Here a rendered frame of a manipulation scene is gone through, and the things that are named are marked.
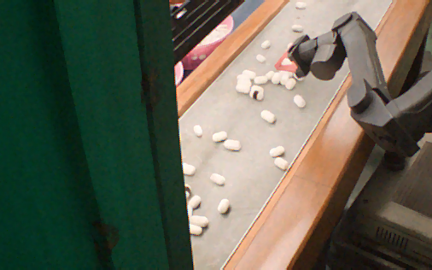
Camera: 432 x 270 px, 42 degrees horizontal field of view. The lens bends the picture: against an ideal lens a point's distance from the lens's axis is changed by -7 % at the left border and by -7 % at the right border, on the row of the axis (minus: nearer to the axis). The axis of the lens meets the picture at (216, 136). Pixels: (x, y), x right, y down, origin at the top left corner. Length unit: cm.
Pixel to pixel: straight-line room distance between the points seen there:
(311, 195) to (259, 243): 16
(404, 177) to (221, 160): 61
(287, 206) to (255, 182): 11
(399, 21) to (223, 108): 66
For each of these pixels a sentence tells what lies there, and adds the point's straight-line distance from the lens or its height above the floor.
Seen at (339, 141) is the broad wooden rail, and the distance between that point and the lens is 134.
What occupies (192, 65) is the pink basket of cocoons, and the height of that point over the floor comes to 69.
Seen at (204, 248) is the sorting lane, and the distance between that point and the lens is 115.
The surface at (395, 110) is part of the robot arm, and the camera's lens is 89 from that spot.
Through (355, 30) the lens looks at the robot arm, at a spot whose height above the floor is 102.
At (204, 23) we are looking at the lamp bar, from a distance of 115.
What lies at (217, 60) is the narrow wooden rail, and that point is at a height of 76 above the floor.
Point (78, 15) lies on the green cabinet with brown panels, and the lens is 29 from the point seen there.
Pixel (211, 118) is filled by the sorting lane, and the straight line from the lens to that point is 143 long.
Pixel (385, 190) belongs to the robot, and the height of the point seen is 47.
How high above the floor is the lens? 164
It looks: 41 degrees down
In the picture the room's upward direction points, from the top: 2 degrees counter-clockwise
